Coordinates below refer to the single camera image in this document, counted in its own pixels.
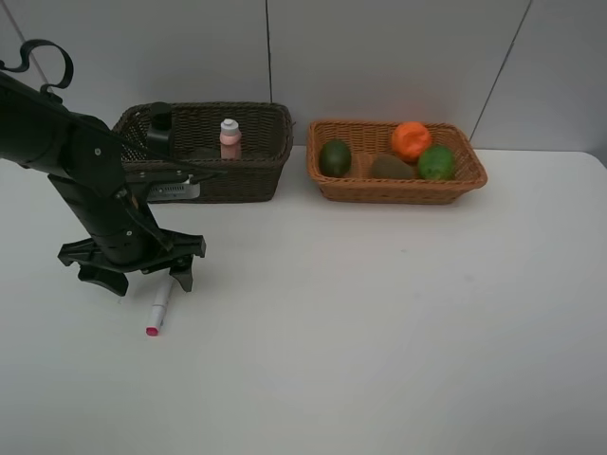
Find brown kiwi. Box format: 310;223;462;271
370;155;415;180

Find orange wicker basket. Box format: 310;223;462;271
306;119;487;205

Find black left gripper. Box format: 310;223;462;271
58;229;206;297

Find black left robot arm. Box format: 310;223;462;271
1;75;206;296

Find white marker red caps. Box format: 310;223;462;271
144;277;175;338

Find orange tangerine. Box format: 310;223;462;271
391;121;432;162

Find dark green pump bottle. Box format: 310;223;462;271
146;102;174;155

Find dark green avocado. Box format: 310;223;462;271
319;139;352;178

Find bright green lime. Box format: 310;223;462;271
417;145;455;181

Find dark brown wicker basket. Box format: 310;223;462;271
111;100;296;206

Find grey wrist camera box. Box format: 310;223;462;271
137;173;200;203

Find pink bottle white cap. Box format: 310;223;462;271
219;118;242;159

